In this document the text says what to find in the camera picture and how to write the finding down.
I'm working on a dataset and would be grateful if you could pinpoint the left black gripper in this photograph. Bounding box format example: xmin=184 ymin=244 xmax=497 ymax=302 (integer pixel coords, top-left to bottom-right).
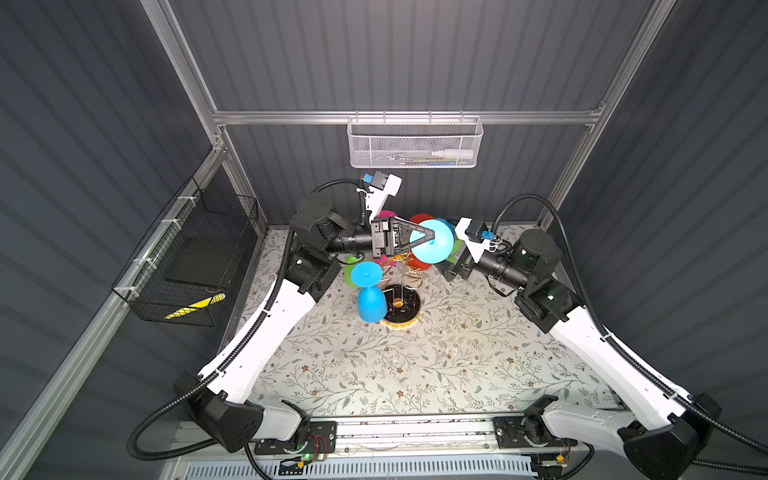
xmin=320 ymin=218 xmax=431 ymax=265

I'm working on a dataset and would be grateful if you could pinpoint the blue wine glass front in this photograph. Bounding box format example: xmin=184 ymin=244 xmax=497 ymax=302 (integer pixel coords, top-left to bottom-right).
xmin=412 ymin=218 xmax=456 ymax=264

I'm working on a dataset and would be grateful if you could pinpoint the blue wine glass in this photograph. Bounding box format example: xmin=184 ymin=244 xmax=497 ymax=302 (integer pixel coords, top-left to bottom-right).
xmin=350 ymin=262 xmax=388 ymax=323
xmin=412 ymin=218 xmax=456 ymax=264

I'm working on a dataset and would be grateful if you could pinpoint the light green wine glass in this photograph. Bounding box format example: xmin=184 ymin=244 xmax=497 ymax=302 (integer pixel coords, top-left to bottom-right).
xmin=451 ymin=239 xmax=465 ymax=258

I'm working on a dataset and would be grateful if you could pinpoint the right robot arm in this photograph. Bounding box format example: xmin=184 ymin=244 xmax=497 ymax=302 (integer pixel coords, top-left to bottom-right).
xmin=455 ymin=218 xmax=712 ymax=479

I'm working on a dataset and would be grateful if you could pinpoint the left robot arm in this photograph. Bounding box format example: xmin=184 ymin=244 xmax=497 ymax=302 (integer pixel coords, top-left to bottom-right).
xmin=174 ymin=190 xmax=452 ymax=455

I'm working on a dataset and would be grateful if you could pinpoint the red wine glass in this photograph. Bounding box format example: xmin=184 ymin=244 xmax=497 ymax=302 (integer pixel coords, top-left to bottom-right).
xmin=406 ymin=212 xmax=436 ymax=272

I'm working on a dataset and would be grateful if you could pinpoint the pink wine glass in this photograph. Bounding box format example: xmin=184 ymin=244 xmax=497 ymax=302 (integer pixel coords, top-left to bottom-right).
xmin=374 ymin=209 xmax=400 ymax=265

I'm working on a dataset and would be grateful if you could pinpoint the gold wine glass rack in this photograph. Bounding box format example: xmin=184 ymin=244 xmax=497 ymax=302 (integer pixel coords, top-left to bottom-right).
xmin=379 ymin=253 xmax=424 ymax=330

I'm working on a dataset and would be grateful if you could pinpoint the blue wine glass left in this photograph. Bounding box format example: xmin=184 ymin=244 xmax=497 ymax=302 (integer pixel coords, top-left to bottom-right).
xmin=350 ymin=262 xmax=388 ymax=323

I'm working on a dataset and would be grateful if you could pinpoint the floral table mat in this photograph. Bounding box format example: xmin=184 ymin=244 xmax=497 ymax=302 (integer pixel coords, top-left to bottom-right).
xmin=206 ymin=224 xmax=613 ymax=419

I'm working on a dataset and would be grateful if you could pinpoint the white marker in basket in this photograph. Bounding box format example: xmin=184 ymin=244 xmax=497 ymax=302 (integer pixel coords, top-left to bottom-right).
xmin=429 ymin=149 xmax=475 ymax=162

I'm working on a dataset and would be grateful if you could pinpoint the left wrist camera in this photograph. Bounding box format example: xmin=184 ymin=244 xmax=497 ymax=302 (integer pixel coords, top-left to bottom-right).
xmin=362 ymin=171 xmax=402 ymax=220

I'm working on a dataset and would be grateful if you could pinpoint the white wire mesh basket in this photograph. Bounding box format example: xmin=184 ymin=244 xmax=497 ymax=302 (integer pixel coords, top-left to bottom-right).
xmin=346 ymin=113 xmax=484 ymax=169

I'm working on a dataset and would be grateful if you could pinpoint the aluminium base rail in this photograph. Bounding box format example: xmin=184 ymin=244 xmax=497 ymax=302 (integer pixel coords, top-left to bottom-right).
xmin=173 ymin=412 xmax=655 ymax=480

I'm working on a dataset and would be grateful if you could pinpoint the right black cable conduit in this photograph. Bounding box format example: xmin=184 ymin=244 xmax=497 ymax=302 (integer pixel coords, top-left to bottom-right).
xmin=490 ymin=193 xmax=768 ymax=472

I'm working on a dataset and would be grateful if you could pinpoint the black cable conduit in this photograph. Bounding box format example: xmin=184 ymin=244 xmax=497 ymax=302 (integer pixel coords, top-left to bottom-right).
xmin=490 ymin=193 xmax=768 ymax=472
xmin=125 ymin=178 xmax=367 ymax=462

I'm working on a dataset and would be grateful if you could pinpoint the black wire basket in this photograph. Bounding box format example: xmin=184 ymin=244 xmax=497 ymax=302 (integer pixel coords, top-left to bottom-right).
xmin=112 ymin=179 xmax=259 ymax=327

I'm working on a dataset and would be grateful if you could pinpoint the left black cable conduit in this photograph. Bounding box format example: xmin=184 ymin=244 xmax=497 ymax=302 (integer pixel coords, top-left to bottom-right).
xmin=125 ymin=178 xmax=367 ymax=462

